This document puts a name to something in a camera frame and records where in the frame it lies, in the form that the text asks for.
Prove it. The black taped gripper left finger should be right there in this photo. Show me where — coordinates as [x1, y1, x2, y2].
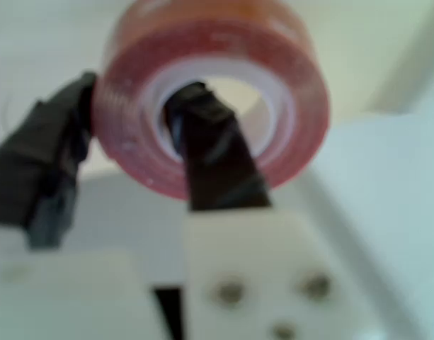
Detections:
[0, 72, 164, 340]

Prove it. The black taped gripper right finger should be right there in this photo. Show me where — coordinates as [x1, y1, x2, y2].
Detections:
[162, 81, 412, 340]

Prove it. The red tape roll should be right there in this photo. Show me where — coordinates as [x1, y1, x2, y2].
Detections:
[92, 0, 331, 203]

